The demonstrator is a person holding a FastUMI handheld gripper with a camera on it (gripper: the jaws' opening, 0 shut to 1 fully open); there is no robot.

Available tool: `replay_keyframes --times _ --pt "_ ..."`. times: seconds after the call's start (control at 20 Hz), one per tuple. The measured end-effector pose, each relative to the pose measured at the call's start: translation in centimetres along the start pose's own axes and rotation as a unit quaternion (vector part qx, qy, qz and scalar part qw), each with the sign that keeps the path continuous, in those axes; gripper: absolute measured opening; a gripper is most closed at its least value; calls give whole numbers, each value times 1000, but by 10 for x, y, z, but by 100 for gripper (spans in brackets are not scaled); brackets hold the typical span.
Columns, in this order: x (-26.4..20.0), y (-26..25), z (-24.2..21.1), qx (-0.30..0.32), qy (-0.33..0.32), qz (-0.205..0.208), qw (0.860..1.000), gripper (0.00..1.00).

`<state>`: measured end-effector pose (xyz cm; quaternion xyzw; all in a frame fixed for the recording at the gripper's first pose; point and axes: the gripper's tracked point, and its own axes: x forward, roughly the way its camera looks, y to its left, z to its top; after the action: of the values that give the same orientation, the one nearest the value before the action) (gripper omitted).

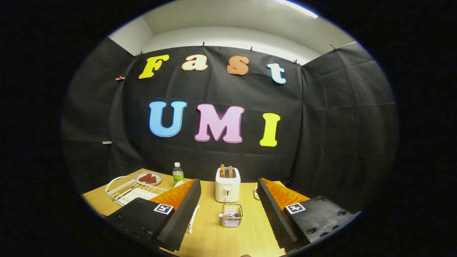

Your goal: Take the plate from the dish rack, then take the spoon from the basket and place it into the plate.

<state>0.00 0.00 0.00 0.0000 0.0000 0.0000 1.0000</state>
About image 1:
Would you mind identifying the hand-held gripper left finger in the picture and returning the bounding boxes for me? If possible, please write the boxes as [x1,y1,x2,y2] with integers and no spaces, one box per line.
[103,178,202,252]

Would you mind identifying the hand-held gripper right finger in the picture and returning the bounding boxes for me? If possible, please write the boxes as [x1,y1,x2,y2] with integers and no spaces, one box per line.
[257,177,362,250]

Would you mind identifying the metal wire basket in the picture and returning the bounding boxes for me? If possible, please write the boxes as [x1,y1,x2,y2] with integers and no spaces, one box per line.
[220,203,243,228]

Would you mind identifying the white wire dish rack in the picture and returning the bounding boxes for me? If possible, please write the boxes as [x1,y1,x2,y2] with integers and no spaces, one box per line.
[105,176,199,235]

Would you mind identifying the green label drink bottle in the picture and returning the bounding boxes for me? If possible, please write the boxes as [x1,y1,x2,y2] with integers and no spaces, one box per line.
[172,162,184,185]

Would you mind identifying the small round saucer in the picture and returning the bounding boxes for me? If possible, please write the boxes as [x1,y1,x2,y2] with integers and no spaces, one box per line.
[135,172,163,186]

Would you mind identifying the white toaster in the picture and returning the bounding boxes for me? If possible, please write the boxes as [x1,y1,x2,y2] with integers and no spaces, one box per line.
[215,167,241,203]

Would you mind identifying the black backdrop cloth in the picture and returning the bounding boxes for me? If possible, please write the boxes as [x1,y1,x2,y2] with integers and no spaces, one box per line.
[61,37,398,211]

